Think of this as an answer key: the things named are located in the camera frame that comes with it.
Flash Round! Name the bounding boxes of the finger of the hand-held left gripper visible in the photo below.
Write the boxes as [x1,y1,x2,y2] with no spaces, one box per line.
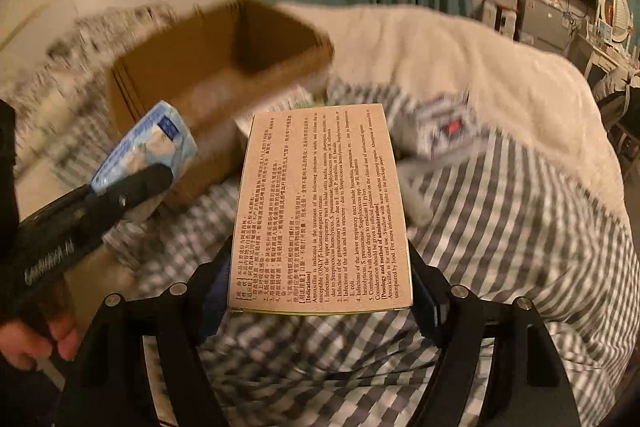
[84,164,174,234]

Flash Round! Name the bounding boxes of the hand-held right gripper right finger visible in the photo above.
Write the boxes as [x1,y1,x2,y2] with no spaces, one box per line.
[407,242,583,427]

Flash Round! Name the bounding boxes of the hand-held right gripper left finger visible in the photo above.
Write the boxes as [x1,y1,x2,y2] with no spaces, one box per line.
[60,237,236,427]

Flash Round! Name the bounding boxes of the light blue tissue packet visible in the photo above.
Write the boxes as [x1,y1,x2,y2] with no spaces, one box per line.
[91,101,199,196]

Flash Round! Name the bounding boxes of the tan printed medicine box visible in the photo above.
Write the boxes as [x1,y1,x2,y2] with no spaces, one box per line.
[227,104,414,319]

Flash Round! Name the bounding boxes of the cardboard box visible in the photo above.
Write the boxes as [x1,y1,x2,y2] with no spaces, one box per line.
[106,0,335,210]

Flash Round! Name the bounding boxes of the person's left hand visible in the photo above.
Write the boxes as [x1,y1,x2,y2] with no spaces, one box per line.
[0,309,82,373]

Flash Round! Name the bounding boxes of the checkered grey white blanket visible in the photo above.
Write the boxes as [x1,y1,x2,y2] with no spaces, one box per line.
[0,4,640,427]

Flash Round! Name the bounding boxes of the green and white medicine box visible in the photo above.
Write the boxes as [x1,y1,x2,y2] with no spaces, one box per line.
[234,84,328,138]

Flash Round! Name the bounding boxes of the grey and white packet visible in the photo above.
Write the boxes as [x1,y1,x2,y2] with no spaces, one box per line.
[399,89,479,158]

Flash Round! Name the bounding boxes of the white fleece blanket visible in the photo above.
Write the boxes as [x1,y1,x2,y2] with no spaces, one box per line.
[274,1,632,225]

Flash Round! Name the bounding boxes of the dark chair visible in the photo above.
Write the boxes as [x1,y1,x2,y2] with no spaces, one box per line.
[594,79,640,150]

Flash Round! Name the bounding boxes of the grey cabinet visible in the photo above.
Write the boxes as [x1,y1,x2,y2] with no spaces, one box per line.
[516,0,577,54]

